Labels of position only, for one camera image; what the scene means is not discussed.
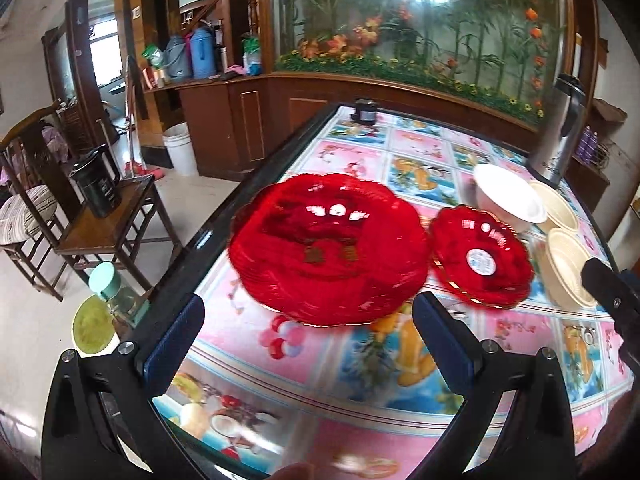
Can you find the small beige plastic bowl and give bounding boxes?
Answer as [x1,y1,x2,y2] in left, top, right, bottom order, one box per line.
[529,180,579,234]

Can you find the white foam bowl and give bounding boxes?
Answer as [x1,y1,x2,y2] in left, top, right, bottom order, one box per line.
[473,164,548,233]

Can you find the round green stool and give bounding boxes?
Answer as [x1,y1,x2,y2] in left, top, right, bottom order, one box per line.
[70,295,119,356]

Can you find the teal lidded glass jar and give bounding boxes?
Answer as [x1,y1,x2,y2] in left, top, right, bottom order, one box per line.
[89,262,150,328]

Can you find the purple bottles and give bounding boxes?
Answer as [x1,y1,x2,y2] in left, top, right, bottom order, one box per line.
[575,126,598,165]

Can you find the stainless steel thermos jug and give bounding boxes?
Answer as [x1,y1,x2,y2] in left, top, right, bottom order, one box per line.
[526,73,587,188]

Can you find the wooden side table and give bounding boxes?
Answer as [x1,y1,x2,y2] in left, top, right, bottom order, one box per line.
[54,176,182,290]

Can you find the colourful patterned tablecloth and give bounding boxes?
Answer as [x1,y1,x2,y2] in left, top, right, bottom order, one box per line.
[154,106,632,479]

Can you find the wooden chair with cushion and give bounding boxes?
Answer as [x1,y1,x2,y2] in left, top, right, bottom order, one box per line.
[1,100,70,301]

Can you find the black kettle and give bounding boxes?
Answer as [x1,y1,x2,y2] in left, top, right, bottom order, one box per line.
[70,144,122,218]

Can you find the white plastic bucket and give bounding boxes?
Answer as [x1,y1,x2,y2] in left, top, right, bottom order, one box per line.
[163,122,198,177]

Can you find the large red glass plate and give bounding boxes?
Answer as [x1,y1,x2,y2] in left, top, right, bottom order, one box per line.
[228,174,428,327]

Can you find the floral glass partition panel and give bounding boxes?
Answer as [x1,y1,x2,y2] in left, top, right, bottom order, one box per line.
[272,0,564,125]

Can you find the small black jar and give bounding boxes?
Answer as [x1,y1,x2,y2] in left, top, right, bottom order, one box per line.
[350,98,378,126]

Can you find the grey-blue thermos flask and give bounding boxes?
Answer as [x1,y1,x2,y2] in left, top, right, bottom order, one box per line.
[164,35,193,82]

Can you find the blue thermos flask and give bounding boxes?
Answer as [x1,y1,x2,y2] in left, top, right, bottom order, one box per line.
[190,28,216,79]

